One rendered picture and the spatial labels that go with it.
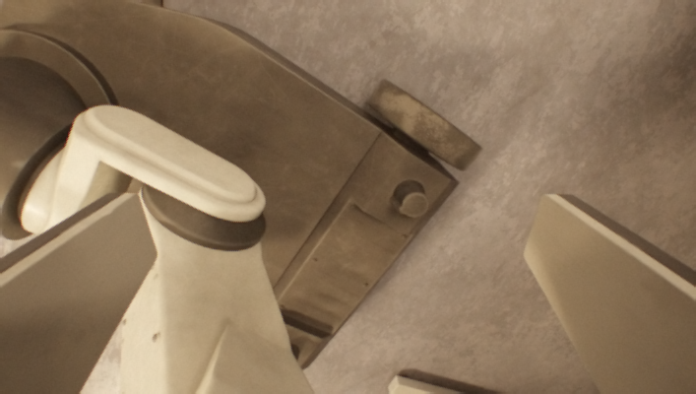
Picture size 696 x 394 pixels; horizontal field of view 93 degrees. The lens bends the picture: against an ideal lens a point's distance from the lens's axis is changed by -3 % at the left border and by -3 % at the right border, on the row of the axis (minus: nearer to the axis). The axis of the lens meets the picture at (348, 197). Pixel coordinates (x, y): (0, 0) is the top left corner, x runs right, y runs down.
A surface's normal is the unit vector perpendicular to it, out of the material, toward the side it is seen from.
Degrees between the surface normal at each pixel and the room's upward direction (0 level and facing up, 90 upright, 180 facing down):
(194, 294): 90
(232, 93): 0
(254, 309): 90
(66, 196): 23
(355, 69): 0
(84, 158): 0
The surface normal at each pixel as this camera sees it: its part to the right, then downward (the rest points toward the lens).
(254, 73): 0.09, 0.41
